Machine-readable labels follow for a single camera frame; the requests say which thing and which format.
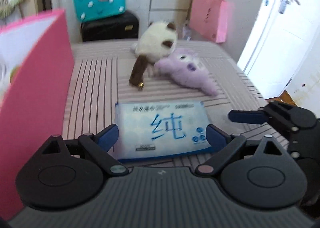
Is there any green teardrop makeup sponge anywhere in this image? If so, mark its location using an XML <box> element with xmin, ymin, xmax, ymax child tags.
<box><xmin>9</xmin><ymin>66</ymin><xmax>20</xmax><ymax>84</ymax></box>

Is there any black hard-shell suitcase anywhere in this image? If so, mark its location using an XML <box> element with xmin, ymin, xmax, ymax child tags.
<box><xmin>80</xmin><ymin>10</ymin><xmax>139</xmax><ymax>42</ymax></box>

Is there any purple plush toy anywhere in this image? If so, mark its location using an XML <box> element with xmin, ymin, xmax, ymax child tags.
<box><xmin>154</xmin><ymin>48</ymin><xmax>218</xmax><ymax>97</ymax></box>

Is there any white panda plush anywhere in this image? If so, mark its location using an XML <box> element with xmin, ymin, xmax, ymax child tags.
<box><xmin>129</xmin><ymin>21</ymin><xmax>178</xmax><ymax>90</ymax></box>

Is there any pink paper gift bag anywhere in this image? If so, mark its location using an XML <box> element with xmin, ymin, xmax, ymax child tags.
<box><xmin>189</xmin><ymin>0</ymin><xmax>233</xmax><ymax>43</ymax></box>

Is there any pink cardboard box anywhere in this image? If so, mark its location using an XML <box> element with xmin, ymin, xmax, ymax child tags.
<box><xmin>1</xmin><ymin>9</ymin><xmax>74</xmax><ymax>220</ymax></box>

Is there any white door with handle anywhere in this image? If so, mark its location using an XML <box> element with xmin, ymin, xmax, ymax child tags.
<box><xmin>238</xmin><ymin>0</ymin><xmax>319</xmax><ymax>99</ymax></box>

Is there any blue tissue pack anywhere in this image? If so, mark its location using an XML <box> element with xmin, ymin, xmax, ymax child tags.
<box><xmin>113</xmin><ymin>101</ymin><xmax>213</xmax><ymax>161</ymax></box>

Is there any striped pink table cloth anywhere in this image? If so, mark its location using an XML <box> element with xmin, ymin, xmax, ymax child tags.
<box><xmin>62</xmin><ymin>40</ymin><xmax>288</xmax><ymax>147</ymax></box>

